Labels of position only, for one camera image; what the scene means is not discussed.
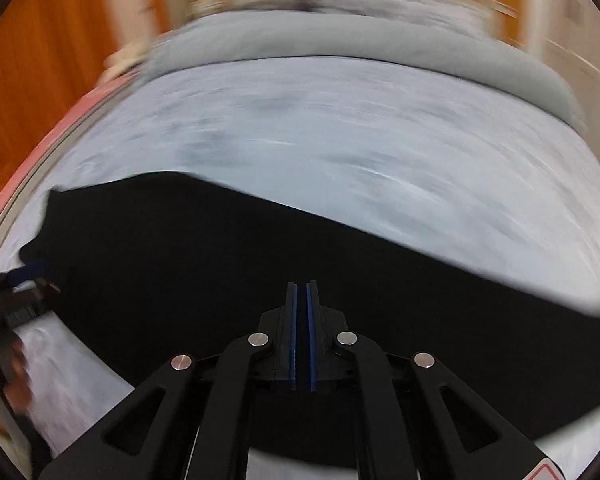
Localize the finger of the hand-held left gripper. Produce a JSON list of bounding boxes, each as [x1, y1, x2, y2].
[[17, 259, 62, 295]]

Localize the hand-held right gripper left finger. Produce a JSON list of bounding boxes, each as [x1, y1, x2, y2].
[[39, 282, 299, 480]]

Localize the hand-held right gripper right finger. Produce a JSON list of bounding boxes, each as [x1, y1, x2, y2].
[[306, 282, 563, 480]]

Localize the black pants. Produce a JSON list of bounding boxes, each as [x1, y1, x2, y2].
[[19, 171, 600, 463]]

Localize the person's left hand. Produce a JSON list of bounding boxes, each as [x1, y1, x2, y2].
[[0, 332, 37, 433]]

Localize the butterfly printed bed sheet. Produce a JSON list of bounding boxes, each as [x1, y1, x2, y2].
[[0, 0, 600, 480]]

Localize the grey pillow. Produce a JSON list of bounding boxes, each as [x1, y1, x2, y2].
[[145, 10, 588, 133]]

